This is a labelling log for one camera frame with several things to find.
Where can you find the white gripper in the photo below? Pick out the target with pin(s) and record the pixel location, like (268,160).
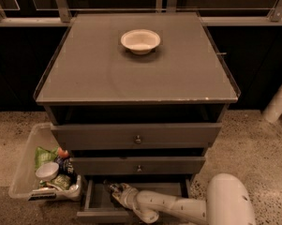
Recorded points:
(128,193)

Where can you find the clear plastic water bottle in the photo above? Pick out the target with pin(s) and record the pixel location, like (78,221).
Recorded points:
(112,187)

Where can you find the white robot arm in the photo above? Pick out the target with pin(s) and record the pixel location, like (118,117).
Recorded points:
(227,203)

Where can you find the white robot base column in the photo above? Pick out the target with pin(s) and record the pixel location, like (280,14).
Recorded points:
(274,109)

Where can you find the grey bottom drawer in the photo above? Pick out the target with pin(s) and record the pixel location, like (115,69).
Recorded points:
(100,208)

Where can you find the grey drawer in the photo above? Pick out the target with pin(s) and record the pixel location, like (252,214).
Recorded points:
(136,136)
(100,208)
(136,165)

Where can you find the grey middle drawer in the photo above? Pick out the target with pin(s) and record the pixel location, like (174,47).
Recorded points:
(136,165)

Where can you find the grey drawer cabinet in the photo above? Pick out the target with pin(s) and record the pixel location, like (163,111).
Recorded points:
(95,80)

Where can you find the grey top drawer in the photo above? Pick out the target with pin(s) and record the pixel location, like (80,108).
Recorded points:
(136,136)

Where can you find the white bowl on counter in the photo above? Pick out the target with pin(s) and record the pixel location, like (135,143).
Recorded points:
(140,41)

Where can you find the green packet lower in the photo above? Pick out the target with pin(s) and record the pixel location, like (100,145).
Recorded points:
(60,182)

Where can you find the dark blue snack bag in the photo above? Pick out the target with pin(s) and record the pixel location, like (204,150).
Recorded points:
(66,168)

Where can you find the orange item in bin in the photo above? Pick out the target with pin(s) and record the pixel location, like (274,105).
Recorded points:
(62,153)

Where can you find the small white bowl in bin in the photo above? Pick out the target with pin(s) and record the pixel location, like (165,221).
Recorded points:
(47,171)

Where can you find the green snack bag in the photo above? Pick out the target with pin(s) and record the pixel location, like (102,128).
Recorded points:
(43,156)

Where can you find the clear plastic storage bin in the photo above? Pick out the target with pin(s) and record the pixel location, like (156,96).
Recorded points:
(25,184)

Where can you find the metal window rail frame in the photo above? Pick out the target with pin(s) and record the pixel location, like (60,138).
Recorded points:
(212,12)

